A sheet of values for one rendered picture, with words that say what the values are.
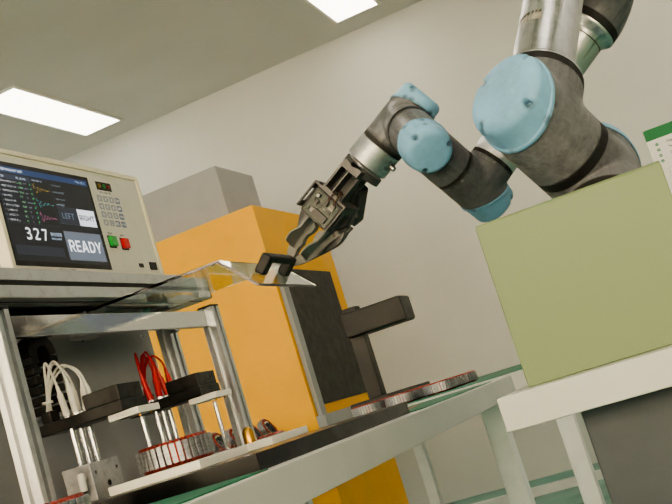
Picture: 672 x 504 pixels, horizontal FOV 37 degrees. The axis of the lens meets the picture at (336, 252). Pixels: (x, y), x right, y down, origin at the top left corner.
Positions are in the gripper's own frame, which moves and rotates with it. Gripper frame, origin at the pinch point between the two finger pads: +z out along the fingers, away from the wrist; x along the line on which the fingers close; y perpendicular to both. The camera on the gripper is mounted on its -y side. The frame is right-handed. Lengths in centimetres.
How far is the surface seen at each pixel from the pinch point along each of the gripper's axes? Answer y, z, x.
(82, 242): 17.9, 18.3, -24.5
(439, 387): -152, 36, 13
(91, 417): 32.7, 30.1, 2.1
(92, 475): 32.9, 36.0, 7.9
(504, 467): -85, 23, 46
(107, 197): 6.1, 13.9, -32.5
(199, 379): 7.6, 24.5, 2.8
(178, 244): -317, 118, -164
